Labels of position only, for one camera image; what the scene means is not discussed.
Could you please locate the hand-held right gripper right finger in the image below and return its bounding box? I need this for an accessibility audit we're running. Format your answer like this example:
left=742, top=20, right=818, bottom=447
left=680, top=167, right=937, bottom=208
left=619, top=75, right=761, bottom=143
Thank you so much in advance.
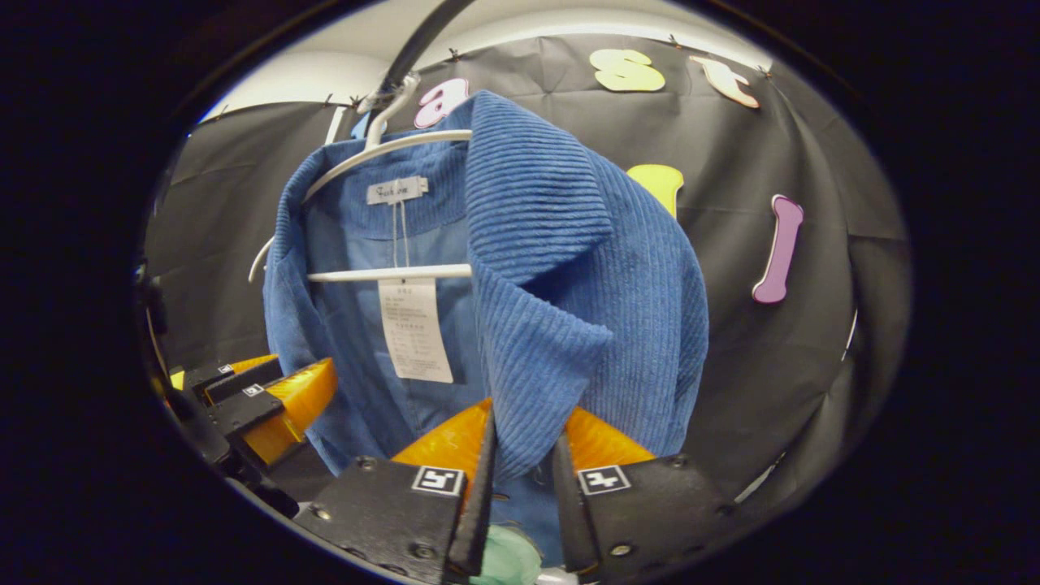
left=552, top=405, right=739, bottom=583

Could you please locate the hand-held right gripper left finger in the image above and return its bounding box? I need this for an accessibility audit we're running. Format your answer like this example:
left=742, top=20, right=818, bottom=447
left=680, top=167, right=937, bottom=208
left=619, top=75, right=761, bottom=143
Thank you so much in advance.
left=292, top=398, right=498, bottom=585

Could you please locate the green laundry hamper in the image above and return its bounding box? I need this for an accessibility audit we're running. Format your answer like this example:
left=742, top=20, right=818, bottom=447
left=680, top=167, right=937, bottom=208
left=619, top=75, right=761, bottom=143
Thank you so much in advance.
left=467, top=524, right=544, bottom=585

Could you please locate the blue corduroy jacket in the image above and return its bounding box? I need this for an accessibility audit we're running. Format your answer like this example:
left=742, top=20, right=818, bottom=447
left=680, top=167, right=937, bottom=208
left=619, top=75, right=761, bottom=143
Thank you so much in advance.
left=262, top=89, right=709, bottom=570

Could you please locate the white hanger with taped hook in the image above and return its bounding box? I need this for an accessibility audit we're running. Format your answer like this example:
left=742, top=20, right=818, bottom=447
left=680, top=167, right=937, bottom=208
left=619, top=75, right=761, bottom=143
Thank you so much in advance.
left=248, top=73, right=474, bottom=285

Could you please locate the black clothes rack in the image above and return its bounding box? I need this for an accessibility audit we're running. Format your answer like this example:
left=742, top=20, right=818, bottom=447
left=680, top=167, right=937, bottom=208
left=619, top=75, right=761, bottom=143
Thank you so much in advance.
left=382, top=0, right=476, bottom=94

